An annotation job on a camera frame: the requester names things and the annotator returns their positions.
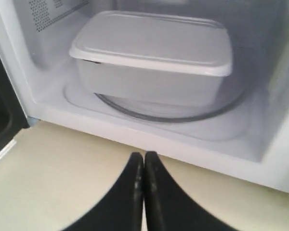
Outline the white Midea microwave oven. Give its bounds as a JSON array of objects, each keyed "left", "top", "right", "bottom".
[{"left": 0, "top": 0, "right": 289, "bottom": 193}]

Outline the white plastic lidded container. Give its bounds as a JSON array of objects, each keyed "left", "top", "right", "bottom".
[{"left": 69, "top": 11, "right": 233, "bottom": 106}]

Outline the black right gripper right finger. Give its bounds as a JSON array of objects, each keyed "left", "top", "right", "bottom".
[{"left": 144, "top": 151, "right": 235, "bottom": 231}]

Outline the glass turntable plate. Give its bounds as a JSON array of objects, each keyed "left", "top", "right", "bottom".
[{"left": 95, "top": 93, "right": 246, "bottom": 123}]

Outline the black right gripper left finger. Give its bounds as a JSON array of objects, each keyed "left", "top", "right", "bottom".
[{"left": 65, "top": 153, "right": 144, "bottom": 231}]

